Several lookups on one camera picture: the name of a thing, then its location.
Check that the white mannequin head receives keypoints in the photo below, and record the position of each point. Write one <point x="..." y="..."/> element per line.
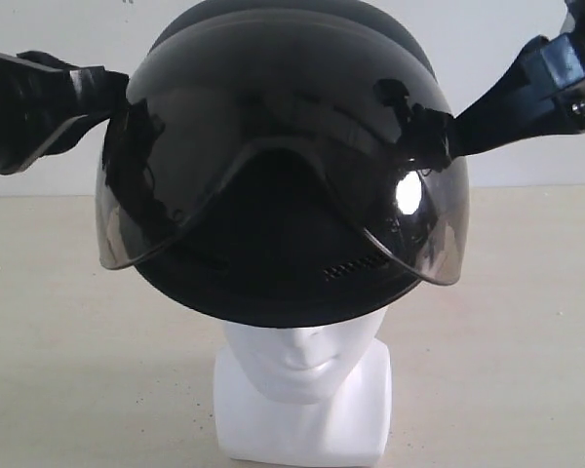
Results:
<point x="304" y="397"/>

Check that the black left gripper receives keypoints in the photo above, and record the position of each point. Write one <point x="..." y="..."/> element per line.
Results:
<point x="34" y="88"/>

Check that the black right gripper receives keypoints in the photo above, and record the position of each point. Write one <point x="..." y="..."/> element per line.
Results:
<point x="541" y="94"/>

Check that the black helmet with visor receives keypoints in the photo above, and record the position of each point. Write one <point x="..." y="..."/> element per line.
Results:
<point x="284" y="164"/>

